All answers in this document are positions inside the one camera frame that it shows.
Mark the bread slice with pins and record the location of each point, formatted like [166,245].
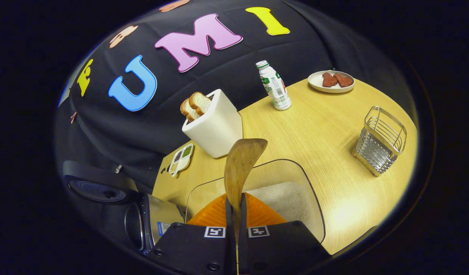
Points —
[200,102]
[188,110]

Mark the white drink bottle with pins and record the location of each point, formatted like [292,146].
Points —
[274,88]

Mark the silver clip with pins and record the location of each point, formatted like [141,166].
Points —
[118,169]

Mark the white toaster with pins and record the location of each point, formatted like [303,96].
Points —
[219,130]

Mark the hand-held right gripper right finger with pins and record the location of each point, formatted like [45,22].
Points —
[243,248]

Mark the clear box of rice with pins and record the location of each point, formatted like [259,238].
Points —
[288,198]

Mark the wooden spoon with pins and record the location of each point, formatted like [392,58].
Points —
[242,160]

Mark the dark blue rice cooker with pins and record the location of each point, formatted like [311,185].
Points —
[165,214]

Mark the white divided seasoning dish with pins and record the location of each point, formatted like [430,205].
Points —
[181,158]

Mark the copper clip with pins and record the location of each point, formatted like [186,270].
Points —
[73,117]

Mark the black backdrop cloth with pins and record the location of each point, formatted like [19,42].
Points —
[238,57]

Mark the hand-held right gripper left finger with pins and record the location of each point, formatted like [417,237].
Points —
[229,248]

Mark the red meat slice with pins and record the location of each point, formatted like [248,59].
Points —
[328,80]
[344,80]

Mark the white plate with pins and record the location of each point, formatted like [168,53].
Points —
[316,84]

